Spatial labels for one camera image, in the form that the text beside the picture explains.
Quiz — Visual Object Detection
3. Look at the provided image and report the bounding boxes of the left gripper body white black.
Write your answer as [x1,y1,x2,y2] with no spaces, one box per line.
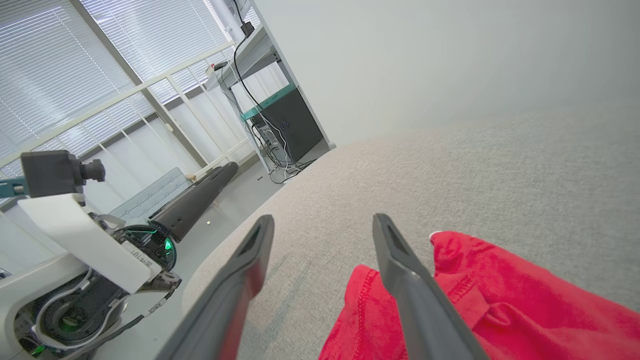
[17,193,182,296]

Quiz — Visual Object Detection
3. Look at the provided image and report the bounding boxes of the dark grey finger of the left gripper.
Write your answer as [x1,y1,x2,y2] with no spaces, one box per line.
[149,161,240,243]
[165,166,226,206]

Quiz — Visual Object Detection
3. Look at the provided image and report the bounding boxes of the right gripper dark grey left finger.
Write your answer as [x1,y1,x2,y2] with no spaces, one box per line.
[154,215,276,360]

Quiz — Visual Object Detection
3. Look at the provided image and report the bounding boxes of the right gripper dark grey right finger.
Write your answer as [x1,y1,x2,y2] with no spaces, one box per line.
[372,213,491,360]

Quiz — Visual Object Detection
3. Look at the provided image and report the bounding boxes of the red mesh jersey navy lettering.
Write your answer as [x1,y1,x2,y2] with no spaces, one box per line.
[318,230,640,360]

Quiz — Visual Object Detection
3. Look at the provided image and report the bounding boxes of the pale tufted bench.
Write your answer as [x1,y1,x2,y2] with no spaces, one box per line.
[107,167,221,228]

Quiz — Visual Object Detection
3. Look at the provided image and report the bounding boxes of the flat teal box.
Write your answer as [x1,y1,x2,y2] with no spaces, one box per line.
[239,82,297,122]

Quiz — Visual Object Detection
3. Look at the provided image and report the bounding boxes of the black computer tower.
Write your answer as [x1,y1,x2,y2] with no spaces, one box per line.
[250,87,326,163]

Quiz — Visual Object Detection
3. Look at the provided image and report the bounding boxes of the white metal railing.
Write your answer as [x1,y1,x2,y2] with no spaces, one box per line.
[0,42,253,261]

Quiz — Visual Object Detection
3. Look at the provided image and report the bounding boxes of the white window blinds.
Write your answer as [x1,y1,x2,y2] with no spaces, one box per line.
[0,0,261,166]

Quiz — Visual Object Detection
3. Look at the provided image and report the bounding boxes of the black floor cable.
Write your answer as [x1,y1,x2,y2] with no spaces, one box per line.
[260,150,323,185]

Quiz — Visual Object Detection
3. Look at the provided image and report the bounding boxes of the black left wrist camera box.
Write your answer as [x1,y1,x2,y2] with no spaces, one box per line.
[20,149,107,199]

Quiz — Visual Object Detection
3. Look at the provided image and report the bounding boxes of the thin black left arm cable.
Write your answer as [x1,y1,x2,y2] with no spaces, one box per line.
[60,290,176,360]

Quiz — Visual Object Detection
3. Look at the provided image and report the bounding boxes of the teal camera cable connector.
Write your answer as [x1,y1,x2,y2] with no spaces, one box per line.
[0,177,26,200]

